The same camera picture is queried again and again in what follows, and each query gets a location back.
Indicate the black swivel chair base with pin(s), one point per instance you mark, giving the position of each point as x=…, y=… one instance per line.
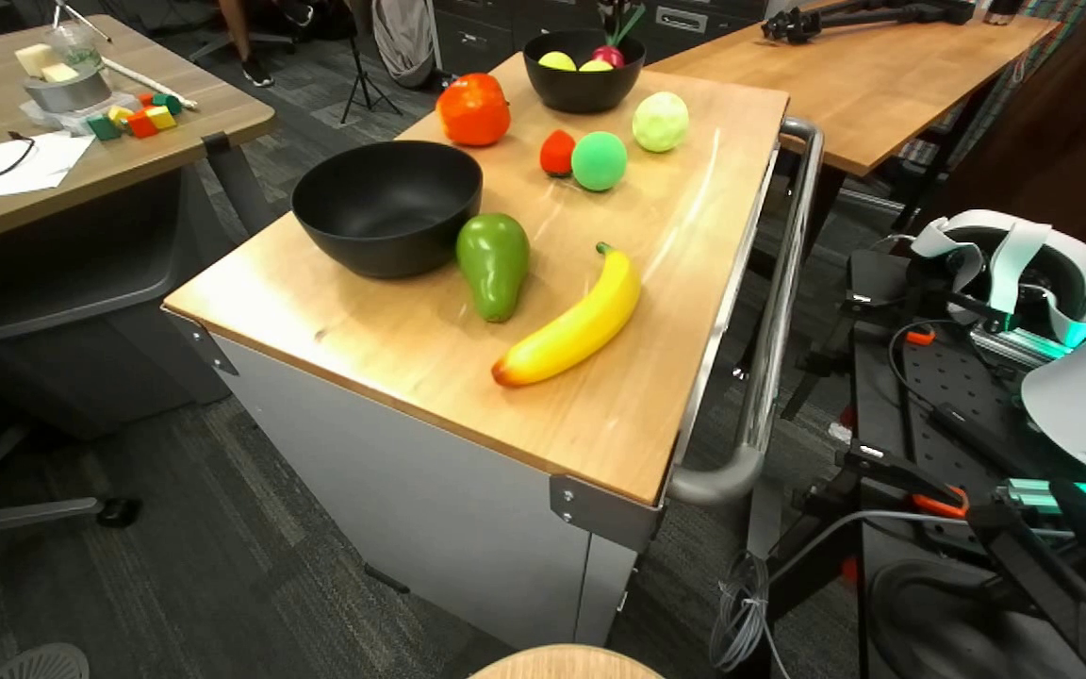
x=277, y=41

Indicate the black bowl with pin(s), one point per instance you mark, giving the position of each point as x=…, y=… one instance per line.
x=581, y=90
x=356, y=230

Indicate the black camera tripod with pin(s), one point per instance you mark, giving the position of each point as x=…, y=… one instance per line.
x=361, y=51

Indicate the clear plastic cup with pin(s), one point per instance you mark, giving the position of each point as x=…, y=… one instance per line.
x=65, y=78

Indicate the red toy strawberry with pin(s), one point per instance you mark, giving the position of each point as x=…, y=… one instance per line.
x=557, y=152

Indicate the black mesh office chair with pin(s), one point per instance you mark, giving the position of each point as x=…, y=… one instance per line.
x=65, y=313

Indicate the round wooden stool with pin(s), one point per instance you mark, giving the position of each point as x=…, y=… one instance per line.
x=567, y=666

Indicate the light green toy cabbage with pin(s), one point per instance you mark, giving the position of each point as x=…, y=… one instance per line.
x=660, y=121

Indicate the black perforated breadboard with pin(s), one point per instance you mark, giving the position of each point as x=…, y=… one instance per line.
x=981, y=416

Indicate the wooden work table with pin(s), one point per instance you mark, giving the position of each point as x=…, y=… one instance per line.
x=869, y=88

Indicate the white VR headset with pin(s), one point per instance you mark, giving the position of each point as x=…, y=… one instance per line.
x=1010, y=259

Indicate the green toy avocado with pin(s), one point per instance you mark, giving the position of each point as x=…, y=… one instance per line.
x=492, y=265

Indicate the light green foam ball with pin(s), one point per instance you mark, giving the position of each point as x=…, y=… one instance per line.
x=601, y=163

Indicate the yellow toy banana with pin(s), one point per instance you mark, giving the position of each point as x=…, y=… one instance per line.
x=567, y=334

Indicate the small red toy fruit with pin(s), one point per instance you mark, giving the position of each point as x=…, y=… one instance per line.
x=608, y=55

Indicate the person bare leg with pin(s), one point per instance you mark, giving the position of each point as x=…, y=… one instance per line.
x=237, y=26

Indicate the grey rounded floor object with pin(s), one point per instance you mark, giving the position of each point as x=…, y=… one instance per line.
x=41, y=661

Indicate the red toy bell pepper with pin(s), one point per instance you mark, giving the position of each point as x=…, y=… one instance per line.
x=477, y=114

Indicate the coloured toy blocks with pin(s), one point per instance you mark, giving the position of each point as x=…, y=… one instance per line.
x=143, y=119

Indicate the white paper sheets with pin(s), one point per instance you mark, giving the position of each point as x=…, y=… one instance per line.
x=2, y=171

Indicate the black stand legs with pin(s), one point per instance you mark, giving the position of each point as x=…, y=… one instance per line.
x=1048, y=578

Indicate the grey hanging jacket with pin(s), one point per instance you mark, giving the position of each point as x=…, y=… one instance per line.
x=409, y=39

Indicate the thin white stick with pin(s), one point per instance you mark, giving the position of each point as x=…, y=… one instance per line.
x=170, y=98

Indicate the silver tool cart cabinet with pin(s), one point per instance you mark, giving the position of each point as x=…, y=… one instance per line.
x=442, y=503

